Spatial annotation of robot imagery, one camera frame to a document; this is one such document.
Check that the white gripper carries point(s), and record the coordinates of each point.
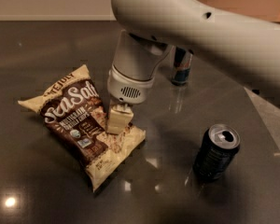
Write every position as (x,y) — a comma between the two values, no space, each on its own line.
(126,87)

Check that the brown sea salt chip bag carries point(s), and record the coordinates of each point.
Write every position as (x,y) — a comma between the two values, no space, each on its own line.
(73,110)

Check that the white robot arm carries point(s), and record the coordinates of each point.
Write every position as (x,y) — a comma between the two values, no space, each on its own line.
(242,47)

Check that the slim redbull can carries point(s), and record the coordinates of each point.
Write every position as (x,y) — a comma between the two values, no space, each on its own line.
(181,66)

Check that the black soda can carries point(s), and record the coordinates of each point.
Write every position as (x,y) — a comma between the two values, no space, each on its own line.
(219,146)

